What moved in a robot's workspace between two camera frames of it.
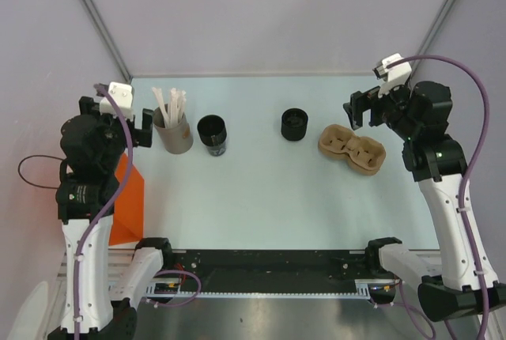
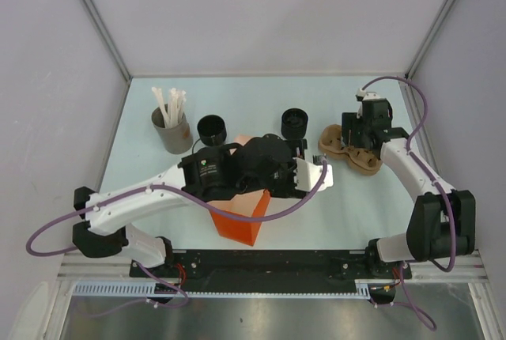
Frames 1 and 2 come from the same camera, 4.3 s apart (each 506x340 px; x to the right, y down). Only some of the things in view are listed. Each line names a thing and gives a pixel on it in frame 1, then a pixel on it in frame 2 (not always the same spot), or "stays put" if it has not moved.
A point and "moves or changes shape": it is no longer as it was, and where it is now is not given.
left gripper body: x=132 y=130 → x=284 y=181
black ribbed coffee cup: x=294 y=123 stays put
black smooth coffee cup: x=212 y=130 stays put
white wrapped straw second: x=173 y=113 stays put
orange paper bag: x=128 y=217 moves or changes shape
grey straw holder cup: x=177 y=140 stays put
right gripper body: x=396 y=101 → x=358 y=127
